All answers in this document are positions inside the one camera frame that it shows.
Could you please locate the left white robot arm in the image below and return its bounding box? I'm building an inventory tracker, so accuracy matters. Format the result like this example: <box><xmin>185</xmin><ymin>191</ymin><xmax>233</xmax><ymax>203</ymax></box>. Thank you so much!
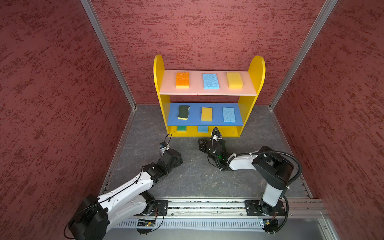
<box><xmin>65</xmin><ymin>149</ymin><xmax>183</xmax><ymax>240</ymax></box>

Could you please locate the blue sponge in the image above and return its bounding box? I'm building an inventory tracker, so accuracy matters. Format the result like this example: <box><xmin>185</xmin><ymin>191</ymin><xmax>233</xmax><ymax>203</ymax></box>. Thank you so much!
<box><xmin>222</xmin><ymin>107</ymin><xmax>236</xmax><ymax>123</ymax></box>
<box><xmin>203</xmin><ymin>73</ymin><xmax>220</xmax><ymax>90</ymax></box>
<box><xmin>198</xmin><ymin>126</ymin><xmax>209</xmax><ymax>133</ymax></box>

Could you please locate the aluminium corner post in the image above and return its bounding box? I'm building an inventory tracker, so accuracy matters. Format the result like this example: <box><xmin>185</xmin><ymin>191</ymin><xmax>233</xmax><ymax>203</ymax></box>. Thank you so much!
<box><xmin>80</xmin><ymin>0</ymin><xmax>137</xmax><ymax>111</ymax></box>
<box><xmin>269</xmin><ymin>0</ymin><xmax>338</xmax><ymax>112</ymax></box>

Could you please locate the bright green yellow sponge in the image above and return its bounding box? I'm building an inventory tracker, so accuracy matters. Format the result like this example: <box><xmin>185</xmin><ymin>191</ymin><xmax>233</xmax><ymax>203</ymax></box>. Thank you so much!
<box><xmin>177</xmin><ymin>126</ymin><xmax>187</xmax><ymax>132</ymax></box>

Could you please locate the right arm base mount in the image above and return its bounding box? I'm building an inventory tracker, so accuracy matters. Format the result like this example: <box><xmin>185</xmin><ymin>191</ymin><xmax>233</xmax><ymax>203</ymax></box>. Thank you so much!
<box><xmin>244</xmin><ymin>200</ymin><xmax>286</xmax><ymax>217</ymax></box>

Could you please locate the orange sponge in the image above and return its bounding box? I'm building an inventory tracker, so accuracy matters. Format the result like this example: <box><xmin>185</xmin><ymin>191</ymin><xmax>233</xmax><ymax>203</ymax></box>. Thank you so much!
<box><xmin>176</xmin><ymin>72</ymin><xmax>190</xmax><ymax>89</ymax></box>

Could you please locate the dark green wavy sponge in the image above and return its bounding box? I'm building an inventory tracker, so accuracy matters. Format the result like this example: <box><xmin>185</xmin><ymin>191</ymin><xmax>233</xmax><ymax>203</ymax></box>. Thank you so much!
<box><xmin>177</xmin><ymin>105</ymin><xmax>190</xmax><ymax>120</ymax></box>

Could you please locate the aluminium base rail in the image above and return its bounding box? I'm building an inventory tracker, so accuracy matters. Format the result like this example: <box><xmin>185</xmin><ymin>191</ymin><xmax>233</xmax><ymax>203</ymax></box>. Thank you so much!
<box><xmin>157</xmin><ymin>198</ymin><xmax>329</xmax><ymax>219</ymax></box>

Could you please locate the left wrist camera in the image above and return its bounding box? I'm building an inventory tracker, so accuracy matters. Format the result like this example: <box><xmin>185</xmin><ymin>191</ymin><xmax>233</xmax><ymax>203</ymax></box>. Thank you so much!
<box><xmin>160</xmin><ymin>142</ymin><xmax>169</xmax><ymax>157</ymax></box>

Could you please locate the thin black left cable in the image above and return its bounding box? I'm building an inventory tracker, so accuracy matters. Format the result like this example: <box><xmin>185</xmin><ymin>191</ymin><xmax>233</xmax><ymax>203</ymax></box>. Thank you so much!
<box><xmin>62</xmin><ymin>133</ymin><xmax>173</xmax><ymax>240</ymax></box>

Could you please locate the yellow sponge front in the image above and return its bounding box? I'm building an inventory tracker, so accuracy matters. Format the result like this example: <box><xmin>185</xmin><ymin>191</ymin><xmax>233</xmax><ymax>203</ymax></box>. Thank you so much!
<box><xmin>201</xmin><ymin>107</ymin><xmax>213</xmax><ymax>122</ymax></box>

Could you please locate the black corrugated cable conduit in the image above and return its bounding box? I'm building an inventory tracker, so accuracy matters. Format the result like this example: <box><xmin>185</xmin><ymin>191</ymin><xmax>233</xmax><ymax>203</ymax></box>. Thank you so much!
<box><xmin>210</xmin><ymin>127</ymin><xmax>303</xmax><ymax>188</ymax></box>

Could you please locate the perforated metal vent strip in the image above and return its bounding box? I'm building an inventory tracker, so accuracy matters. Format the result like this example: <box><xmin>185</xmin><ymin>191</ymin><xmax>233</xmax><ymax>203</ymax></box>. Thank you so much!
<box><xmin>115</xmin><ymin>219</ymin><xmax>264</xmax><ymax>231</ymax></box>

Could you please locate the left aluminium corner post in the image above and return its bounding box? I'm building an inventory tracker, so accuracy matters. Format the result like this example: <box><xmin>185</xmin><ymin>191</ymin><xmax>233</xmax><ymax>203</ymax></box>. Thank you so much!
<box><xmin>80</xmin><ymin>0</ymin><xmax>137</xmax><ymax>111</ymax></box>

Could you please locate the yellow wooden two-tier shelf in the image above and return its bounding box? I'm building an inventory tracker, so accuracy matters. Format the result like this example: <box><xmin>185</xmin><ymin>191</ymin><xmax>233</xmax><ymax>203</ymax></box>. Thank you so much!
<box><xmin>154</xmin><ymin>55</ymin><xmax>266</xmax><ymax>138</ymax></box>

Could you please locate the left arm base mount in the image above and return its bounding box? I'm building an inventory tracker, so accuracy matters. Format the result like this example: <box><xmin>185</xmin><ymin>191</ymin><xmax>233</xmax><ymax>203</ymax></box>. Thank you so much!
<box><xmin>142</xmin><ymin>200</ymin><xmax>169</xmax><ymax>216</ymax></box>

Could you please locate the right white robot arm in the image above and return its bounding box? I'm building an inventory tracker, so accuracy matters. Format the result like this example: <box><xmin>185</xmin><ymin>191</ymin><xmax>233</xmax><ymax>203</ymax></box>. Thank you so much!
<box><xmin>198</xmin><ymin>136</ymin><xmax>302</xmax><ymax>216</ymax></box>

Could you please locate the right aluminium corner post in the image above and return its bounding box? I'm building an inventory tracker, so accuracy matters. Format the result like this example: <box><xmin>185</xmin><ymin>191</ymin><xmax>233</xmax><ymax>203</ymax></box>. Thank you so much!
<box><xmin>269</xmin><ymin>0</ymin><xmax>338</xmax><ymax>112</ymax></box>

